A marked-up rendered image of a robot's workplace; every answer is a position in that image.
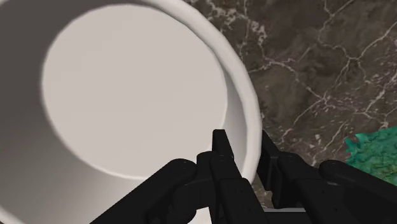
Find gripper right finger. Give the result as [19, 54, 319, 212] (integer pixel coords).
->
[256, 129, 397, 224]

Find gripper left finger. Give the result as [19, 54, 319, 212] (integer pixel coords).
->
[90, 129, 270, 224]

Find white cup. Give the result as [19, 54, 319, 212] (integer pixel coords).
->
[0, 0, 264, 224]

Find green crumpled object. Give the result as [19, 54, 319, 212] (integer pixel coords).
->
[344, 125, 397, 186]

